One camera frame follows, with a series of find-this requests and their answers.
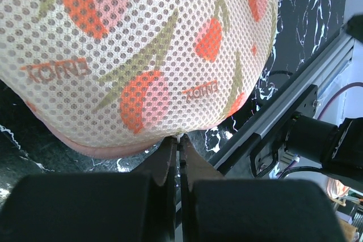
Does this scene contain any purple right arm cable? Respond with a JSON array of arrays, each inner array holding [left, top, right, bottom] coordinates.
[[316, 82, 363, 121]]

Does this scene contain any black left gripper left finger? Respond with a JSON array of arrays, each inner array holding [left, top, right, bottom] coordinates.
[[1, 137, 177, 241]]

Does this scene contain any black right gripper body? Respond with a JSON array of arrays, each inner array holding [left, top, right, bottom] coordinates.
[[342, 13, 363, 43]]

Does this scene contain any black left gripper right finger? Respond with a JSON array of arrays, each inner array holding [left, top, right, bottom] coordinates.
[[180, 136, 345, 241]]

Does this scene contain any pink mesh bra laundry bag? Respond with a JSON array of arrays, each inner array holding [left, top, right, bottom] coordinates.
[[1, 0, 278, 158]]

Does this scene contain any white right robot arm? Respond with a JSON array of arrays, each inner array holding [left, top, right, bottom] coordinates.
[[282, 14, 362, 191]]

